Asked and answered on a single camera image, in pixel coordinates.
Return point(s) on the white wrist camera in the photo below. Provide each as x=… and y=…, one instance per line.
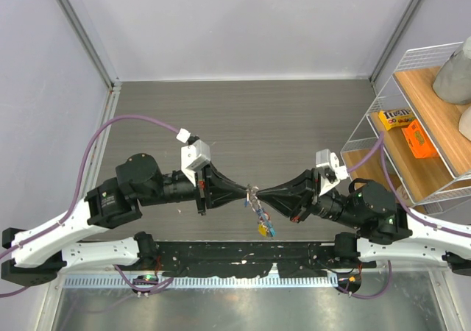
x=330, y=170
x=194, y=155

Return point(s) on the large silver keyring with keys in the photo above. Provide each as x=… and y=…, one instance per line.
x=265, y=225

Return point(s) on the grey stone-like object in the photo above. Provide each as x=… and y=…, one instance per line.
x=452, y=83

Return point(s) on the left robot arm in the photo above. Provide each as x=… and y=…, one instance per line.
x=38, y=255

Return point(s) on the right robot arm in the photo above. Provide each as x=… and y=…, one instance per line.
x=382, y=229

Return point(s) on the white rounded object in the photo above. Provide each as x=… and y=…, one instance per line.
x=464, y=125

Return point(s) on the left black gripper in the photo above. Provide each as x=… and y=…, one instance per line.
x=209, y=180

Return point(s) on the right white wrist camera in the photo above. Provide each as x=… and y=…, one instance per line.
x=330, y=170

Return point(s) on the orange candy box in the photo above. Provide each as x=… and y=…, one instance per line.
x=418, y=141

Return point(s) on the white slotted cable duct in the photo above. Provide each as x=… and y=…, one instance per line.
x=270, y=281

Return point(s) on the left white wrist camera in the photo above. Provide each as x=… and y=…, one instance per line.
x=194, y=155

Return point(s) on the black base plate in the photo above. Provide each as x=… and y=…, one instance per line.
x=246, y=259

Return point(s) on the white wire shelf rack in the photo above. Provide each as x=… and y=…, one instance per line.
x=427, y=158

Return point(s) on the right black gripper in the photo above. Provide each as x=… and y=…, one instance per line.
x=285, y=198

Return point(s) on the yellow candy bag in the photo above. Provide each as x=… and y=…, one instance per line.
x=396, y=118

